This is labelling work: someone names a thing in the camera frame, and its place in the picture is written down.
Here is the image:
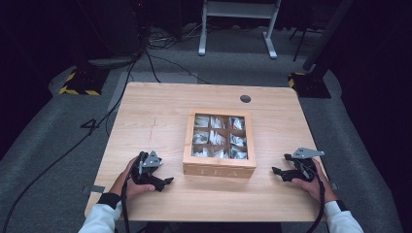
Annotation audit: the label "wooden tea box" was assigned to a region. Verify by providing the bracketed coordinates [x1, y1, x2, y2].
[182, 107, 258, 180]

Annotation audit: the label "black yellow striped stand base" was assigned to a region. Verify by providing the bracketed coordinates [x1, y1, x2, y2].
[287, 71, 332, 99]
[58, 67, 110, 96]

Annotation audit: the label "dark slanted stand post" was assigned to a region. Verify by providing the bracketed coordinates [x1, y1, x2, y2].
[302, 0, 356, 75]

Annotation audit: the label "long black floor cable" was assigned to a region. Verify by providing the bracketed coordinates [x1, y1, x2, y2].
[1, 48, 145, 233]

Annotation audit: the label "pile of white tea packets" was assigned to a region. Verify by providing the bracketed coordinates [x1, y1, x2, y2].
[191, 114, 249, 160]

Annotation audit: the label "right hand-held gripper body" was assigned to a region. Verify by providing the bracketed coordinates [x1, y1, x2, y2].
[291, 148, 326, 183]

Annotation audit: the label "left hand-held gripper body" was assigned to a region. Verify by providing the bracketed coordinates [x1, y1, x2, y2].
[130, 150, 163, 186]

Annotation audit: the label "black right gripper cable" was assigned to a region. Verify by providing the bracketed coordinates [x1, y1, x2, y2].
[297, 159, 326, 233]

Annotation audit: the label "grey tape piece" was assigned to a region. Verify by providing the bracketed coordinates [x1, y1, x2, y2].
[82, 184, 107, 195]

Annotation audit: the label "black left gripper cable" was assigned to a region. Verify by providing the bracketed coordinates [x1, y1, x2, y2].
[120, 150, 146, 233]

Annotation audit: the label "person's left hand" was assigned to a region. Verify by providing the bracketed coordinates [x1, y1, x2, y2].
[110, 157, 155, 200]

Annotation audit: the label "black tripod legs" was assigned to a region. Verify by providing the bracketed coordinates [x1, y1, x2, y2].
[289, 27, 309, 63]

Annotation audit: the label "person's right hand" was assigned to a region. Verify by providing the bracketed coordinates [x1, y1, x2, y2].
[292, 158, 339, 204]

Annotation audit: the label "black wrist strap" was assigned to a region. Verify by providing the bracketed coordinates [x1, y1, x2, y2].
[96, 192, 121, 210]
[334, 199, 350, 213]

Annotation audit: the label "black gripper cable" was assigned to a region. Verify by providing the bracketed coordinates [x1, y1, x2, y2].
[297, 159, 326, 233]
[120, 150, 146, 233]

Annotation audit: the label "white metal table frame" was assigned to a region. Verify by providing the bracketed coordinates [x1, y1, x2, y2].
[197, 0, 282, 60]

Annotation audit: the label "thin black floor cable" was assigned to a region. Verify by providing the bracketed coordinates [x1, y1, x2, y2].
[145, 48, 212, 85]

